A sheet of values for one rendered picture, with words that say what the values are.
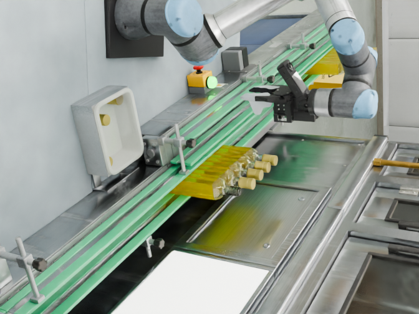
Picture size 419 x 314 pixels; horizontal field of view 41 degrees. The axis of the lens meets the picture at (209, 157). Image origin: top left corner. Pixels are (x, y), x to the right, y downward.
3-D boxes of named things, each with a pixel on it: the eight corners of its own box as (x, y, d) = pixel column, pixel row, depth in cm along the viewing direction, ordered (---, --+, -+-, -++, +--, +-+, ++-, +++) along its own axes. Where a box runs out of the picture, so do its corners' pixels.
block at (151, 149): (144, 166, 182) (162, 167, 179) (138, 138, 178) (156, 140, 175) (150, 161, 185) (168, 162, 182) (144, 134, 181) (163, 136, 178)
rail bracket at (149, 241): (124, 255, 168) (161, 263, 161) (119, 235, 165) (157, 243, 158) (132, 248, 171) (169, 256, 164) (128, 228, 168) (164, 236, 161)
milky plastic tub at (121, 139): (88, 175, 169) (111, 178, 165) (70, 104, 160) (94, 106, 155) (123, 151, 182) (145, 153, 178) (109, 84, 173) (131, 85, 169)
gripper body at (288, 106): (271, 121, 156) (313, 124, 150) (268, 92, 153) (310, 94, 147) (282, 111, 162) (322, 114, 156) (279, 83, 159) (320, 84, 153)
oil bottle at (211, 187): (163, 193, 182) (222, 202, 171) (160, 177, 180) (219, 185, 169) (173, 184, 186) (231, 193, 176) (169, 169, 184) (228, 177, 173)
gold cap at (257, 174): (247, 180, 179) (259, 182, 177) (245, 171, 178) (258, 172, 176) (251, 176, 182) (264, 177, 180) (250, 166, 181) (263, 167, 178)
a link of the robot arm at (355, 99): (381, 96, 148) (375, 125, 146) (340, 94, 154) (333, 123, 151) (375, 81, 142) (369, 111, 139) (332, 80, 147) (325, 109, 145)
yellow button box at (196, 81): (188, 93, 213) (205, 94, 209) (185, 74, 210) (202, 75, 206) (197, 87, 218) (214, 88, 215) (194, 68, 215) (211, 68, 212)
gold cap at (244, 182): (239, 190, 175) (251, 191, 173) (237, 179, 174) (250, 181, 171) (244, 184, 178) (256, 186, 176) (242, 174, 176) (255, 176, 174)
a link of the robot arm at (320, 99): (327, 94, 145) (337, 83, 151) (310, 93, 147) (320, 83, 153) (328, 121, 148) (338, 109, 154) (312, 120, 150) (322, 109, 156)
